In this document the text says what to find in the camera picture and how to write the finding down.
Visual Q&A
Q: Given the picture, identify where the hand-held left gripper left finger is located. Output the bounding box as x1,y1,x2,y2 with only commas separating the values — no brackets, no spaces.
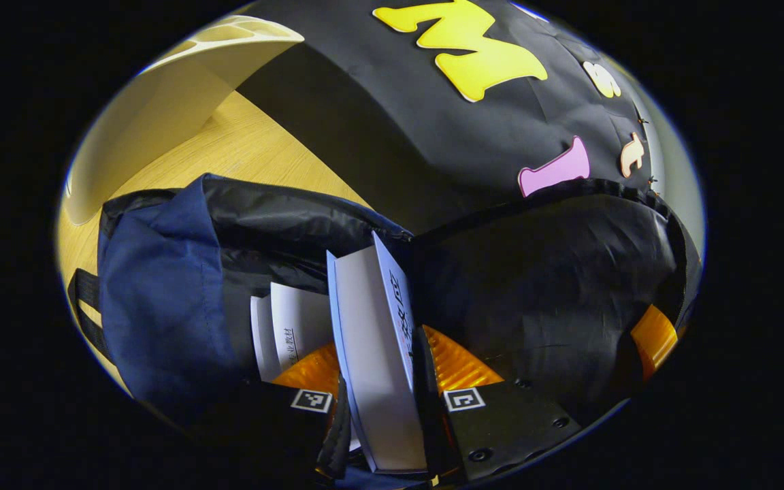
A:
242,342,353,480

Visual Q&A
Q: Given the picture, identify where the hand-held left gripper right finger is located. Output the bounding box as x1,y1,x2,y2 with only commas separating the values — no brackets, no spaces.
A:
416,325,583,480

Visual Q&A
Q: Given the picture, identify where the grey-blue cover book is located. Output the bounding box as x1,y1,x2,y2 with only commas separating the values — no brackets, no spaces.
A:
326,231,428,475

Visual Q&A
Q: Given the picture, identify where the white cover book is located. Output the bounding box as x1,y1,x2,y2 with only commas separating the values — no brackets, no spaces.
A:
250,282,335,383

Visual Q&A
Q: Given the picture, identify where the blue schoolbag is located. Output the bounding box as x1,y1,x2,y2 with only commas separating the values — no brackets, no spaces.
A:
69,174,702,490

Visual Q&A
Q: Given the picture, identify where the white plastic bookshelf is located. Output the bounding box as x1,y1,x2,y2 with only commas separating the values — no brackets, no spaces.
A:
62,15,306,227

